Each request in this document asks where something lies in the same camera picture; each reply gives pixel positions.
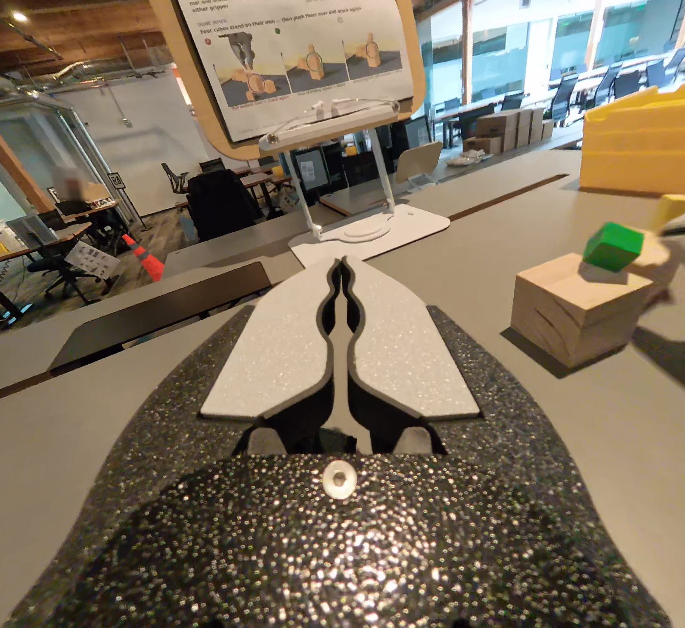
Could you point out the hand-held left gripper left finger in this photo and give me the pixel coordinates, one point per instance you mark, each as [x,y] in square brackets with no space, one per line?
[273,355]

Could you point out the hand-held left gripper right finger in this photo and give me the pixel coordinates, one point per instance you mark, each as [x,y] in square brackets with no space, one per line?
[412,355]

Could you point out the large natural wooden cube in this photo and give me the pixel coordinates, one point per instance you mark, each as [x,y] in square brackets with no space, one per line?
[562,306]

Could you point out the green wooden cube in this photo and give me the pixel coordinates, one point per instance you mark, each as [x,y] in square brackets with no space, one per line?
[613,245]

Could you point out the medium natural wooden cube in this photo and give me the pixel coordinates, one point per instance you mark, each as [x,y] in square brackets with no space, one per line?
[653,258]

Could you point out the yellow wooden cube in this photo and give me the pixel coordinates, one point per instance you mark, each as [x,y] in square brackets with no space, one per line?
[671,210]

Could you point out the black table panel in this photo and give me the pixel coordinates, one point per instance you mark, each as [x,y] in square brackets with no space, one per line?
[160,306]

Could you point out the orange traffic cone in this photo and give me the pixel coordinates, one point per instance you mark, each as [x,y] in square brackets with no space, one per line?
[147,261]

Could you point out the small beige board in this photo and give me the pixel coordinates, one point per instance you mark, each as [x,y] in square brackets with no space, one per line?
[420,162]

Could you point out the black mesh office chair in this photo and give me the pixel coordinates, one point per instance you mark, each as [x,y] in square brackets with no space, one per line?
[59,269]

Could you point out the stack of cardboard boxes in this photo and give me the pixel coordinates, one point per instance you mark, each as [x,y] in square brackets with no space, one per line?
[503,130]

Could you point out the yellow plastic bin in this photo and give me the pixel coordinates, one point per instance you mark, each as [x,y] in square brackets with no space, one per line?
[631,151]

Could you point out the wooden instruction sheet board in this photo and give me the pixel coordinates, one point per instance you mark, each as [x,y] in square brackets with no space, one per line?
[299,23]

